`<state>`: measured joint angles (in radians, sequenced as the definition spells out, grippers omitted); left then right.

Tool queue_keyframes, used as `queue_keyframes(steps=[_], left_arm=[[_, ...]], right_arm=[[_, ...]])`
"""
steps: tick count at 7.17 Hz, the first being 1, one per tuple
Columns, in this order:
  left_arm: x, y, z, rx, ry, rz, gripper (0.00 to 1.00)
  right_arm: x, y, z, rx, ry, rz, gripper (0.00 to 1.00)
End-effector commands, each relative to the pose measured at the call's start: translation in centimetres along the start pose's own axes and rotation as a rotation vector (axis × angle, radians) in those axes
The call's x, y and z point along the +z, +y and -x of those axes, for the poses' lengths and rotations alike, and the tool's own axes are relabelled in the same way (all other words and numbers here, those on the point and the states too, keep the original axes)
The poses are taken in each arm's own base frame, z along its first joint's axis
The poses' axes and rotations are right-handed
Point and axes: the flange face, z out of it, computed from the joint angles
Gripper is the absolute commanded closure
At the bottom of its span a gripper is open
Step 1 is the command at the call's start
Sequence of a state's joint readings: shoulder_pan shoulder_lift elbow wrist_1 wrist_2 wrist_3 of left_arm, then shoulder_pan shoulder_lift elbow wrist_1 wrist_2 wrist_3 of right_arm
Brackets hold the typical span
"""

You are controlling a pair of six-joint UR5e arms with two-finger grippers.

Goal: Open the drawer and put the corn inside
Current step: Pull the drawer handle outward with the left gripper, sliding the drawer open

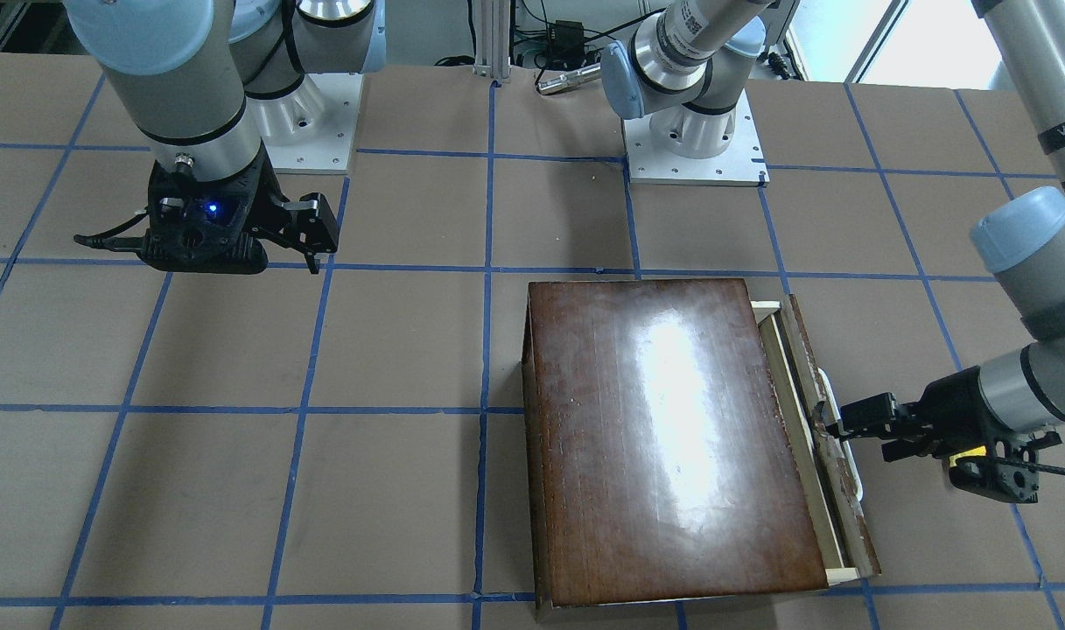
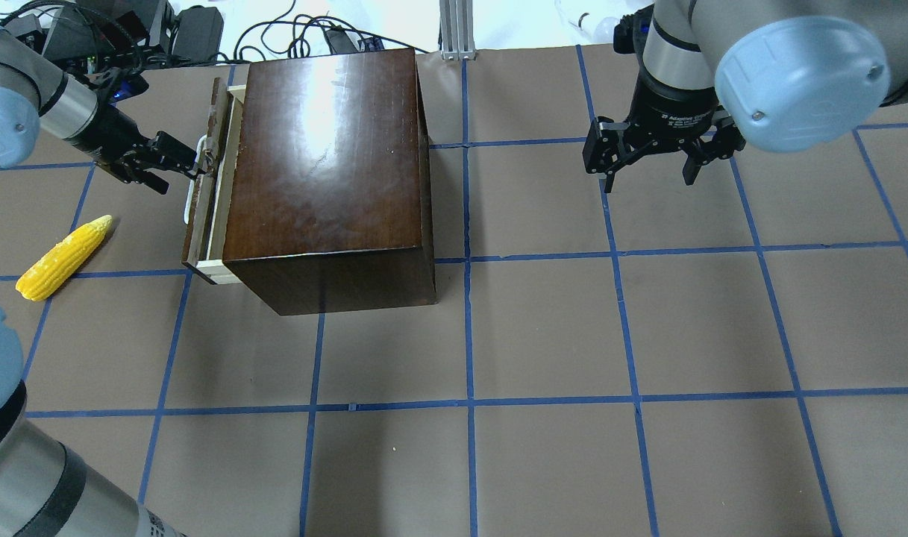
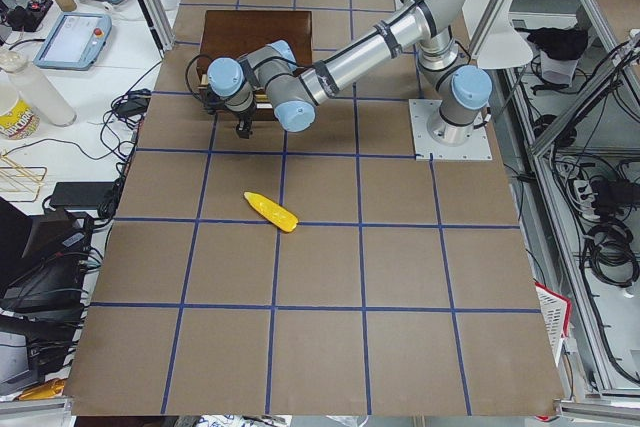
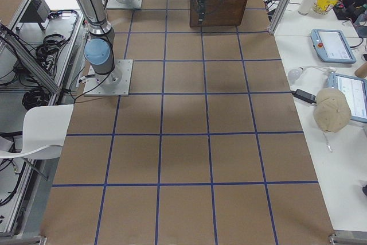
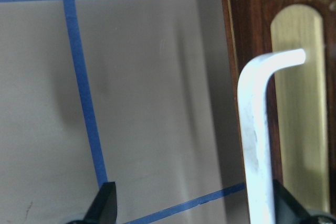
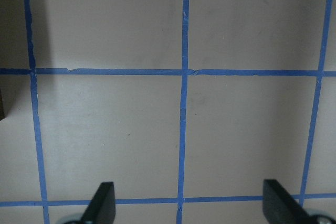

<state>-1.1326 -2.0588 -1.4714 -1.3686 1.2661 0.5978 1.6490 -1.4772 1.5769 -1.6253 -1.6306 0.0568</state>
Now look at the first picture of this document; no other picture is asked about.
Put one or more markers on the black gripper near drawer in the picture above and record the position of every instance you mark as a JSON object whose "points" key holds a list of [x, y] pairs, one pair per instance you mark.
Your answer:
{"points": [[950, 400]]}

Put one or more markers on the aluminium frame post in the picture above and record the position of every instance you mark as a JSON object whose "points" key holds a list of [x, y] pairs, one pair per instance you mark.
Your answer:
{"points": [[492, 37]]}

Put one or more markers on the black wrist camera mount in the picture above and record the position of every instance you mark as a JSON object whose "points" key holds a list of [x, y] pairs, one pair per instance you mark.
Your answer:
{"points": [[202, 236]]}

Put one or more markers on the black power adapter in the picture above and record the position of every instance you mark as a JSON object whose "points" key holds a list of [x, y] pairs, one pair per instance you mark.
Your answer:
{"points": [[564, 35]]}

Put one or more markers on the silver flashlight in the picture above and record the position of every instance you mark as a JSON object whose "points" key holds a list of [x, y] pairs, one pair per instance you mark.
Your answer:
{"points": [[569, 80]]}

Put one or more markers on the wooden drawer with white handle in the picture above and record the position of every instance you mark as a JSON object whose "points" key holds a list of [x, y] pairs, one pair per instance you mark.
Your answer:
{"points": [[828, 472]]}

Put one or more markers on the silver robot arm near drawer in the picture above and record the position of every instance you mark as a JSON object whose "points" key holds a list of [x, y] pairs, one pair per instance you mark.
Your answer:
{"points": [[1016, 400]]}

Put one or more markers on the black idle gripper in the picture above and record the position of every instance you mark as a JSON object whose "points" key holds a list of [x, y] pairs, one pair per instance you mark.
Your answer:
{"points": [[280, 216]]}

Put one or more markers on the dark wooden drawer cabinet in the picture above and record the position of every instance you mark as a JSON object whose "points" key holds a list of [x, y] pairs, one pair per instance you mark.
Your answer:
{"points": [[659, 467]]}

